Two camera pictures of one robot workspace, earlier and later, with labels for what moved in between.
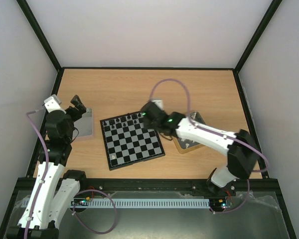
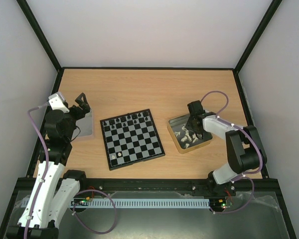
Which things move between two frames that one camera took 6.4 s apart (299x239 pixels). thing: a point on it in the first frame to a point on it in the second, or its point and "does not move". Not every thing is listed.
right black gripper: [148, 114] to [194, 122]
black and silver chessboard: [127, 141] does not move
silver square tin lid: [84, 125] does not move
